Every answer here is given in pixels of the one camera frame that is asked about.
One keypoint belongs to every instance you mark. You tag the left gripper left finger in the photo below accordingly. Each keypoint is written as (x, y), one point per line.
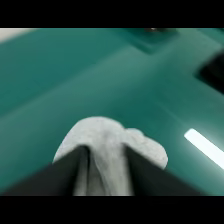
(56, 176)

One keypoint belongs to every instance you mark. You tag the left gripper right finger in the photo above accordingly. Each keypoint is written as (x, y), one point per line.
(153, 180)

